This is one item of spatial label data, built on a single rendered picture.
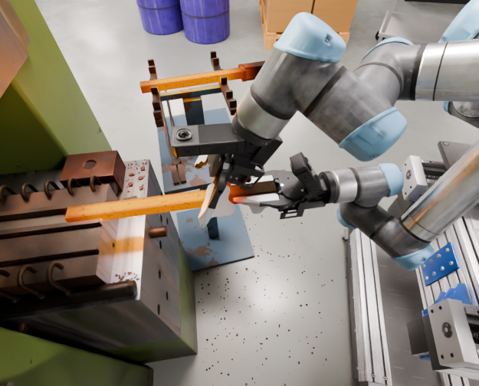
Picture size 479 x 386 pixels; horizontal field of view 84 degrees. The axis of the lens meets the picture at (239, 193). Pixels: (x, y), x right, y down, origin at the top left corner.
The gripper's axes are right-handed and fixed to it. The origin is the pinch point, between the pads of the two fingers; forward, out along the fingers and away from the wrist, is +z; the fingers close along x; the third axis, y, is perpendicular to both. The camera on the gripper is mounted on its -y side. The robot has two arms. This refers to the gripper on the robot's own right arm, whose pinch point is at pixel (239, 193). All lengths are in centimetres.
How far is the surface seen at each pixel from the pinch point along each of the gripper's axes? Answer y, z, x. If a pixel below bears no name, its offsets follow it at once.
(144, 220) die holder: 8.8, 22.0, 2.1
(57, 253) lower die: 1.1, 34.9, -7.7
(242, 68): -0.6, -8.1, 46.8
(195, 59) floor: 102, 10, 258
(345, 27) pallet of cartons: 83, -153, 259
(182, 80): -0.3, 10.4, 43.6
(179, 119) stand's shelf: 27, 16, 61
